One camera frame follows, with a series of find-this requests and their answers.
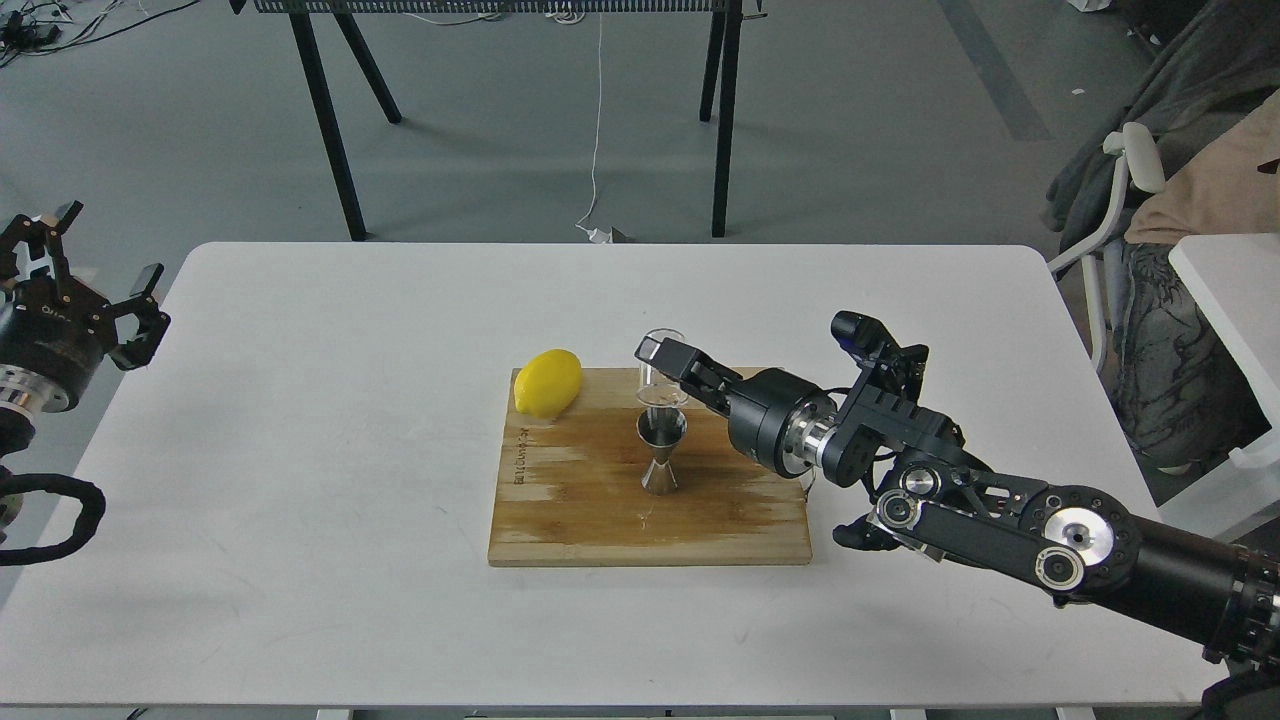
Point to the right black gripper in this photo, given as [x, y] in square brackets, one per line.
[768, 415]

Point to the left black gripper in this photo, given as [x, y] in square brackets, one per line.
[51, 336]

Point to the steel double jigger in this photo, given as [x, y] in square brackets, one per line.
[661, 429]

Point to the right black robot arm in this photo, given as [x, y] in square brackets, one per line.
[1077, 544]

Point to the yellow lemon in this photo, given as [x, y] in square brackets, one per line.
[548, 384]

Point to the white office chair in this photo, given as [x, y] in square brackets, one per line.
[1137, 166]

